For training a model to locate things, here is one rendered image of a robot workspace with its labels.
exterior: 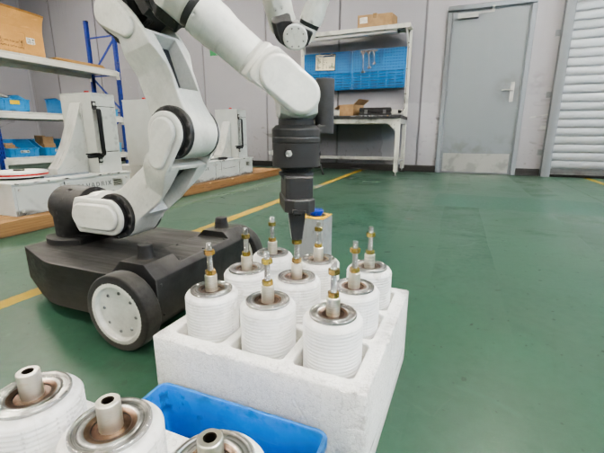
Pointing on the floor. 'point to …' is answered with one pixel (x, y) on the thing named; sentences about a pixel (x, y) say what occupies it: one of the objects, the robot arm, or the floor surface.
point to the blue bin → (233, 421)
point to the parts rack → (63, 75)
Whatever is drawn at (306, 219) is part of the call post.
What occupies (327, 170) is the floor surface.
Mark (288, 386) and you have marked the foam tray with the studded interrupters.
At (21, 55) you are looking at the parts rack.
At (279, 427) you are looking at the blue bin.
